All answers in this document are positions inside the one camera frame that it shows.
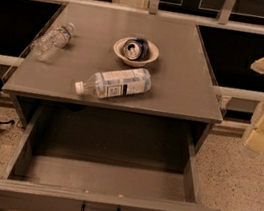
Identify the grey open top drawer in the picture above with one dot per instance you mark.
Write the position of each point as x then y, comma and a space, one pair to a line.
101, 157

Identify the blue soda can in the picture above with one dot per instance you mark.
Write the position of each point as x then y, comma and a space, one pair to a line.
135, 48

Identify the blue label plastic bottle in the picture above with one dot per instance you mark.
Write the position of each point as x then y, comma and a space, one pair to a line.
115, 83

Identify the clear crumpled plastic bottle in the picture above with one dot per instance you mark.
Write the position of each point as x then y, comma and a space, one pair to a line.
47, 46

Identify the grey cabinet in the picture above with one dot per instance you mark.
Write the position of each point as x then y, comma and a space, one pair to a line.
181, 82

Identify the white ceramic bowl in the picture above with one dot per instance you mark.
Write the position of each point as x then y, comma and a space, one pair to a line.
151, 56

